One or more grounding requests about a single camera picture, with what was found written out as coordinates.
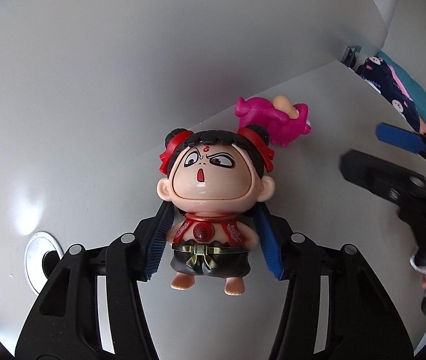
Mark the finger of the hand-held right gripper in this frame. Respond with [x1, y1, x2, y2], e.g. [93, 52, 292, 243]
[375, 121, 426, 181]
[339, 150, 426, 212]

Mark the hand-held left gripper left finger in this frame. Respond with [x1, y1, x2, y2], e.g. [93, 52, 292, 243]
[14, 200, 175, 360]

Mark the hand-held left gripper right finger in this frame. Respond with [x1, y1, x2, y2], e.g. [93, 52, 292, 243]
[252, 202, 416, 360]

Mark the big-head doll figure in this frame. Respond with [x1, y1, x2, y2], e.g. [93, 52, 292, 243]
[158, 124, 276, 296]

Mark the navy printed blanket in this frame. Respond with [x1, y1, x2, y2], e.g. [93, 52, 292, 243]
[354, 55, 425, 133]

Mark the pale pink desk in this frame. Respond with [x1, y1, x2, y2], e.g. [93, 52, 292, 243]
[0, 58, 426, 360]

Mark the pink cloth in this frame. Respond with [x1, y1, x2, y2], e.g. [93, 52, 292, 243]
[388, 64, 413, 99]

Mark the magenta plastic toy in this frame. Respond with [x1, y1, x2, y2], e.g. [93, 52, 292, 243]
[235, 95, 314, 148]

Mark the silver desk cable grommet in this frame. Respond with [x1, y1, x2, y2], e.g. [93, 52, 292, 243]
[24, 232, 64, 294]

